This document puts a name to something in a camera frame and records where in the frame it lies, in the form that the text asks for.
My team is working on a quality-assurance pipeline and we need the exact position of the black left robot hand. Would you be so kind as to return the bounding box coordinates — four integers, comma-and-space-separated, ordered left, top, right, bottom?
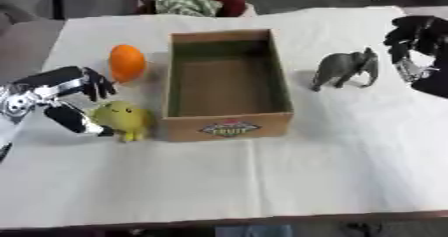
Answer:
14, 65, 119, 138

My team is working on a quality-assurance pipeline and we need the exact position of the tan cardboard box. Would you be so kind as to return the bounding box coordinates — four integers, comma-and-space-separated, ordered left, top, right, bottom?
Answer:
157, 28, 296, 143

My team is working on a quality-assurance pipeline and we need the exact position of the dark red cloth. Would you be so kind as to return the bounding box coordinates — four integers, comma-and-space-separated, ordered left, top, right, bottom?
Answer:
210, 0, 249, 18

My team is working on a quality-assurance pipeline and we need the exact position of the orange toy fruit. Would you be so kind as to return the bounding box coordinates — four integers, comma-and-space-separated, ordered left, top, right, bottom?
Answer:
106, 44, 149, 84

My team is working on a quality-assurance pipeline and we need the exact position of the grey toy elephant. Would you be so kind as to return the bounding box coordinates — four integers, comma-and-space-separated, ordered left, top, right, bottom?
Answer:
308, 46, 382, 93

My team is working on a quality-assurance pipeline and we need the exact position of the yellow-green soft toy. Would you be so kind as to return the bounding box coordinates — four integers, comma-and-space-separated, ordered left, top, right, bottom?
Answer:
87, 100, 158, 143

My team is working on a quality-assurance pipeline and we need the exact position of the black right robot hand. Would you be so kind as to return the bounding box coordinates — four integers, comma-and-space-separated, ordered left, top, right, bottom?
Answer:
381, 14, 448, 99

